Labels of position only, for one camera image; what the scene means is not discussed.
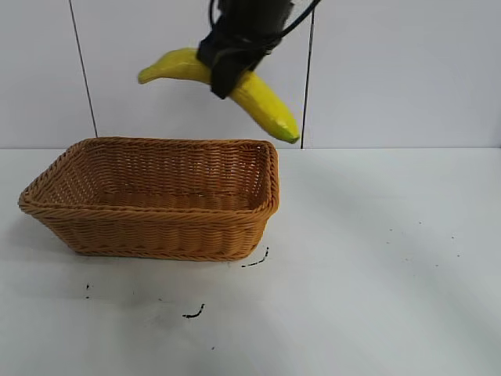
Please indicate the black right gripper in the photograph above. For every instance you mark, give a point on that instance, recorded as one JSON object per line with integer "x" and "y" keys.
{"x": 250, "y": 19}

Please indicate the brown wicker basket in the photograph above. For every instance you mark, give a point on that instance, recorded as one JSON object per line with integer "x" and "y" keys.
{"x": 156, "y": 219}

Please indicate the yellow banana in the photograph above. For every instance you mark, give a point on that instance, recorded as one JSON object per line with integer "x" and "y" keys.
{"x": 258, "y": 98}

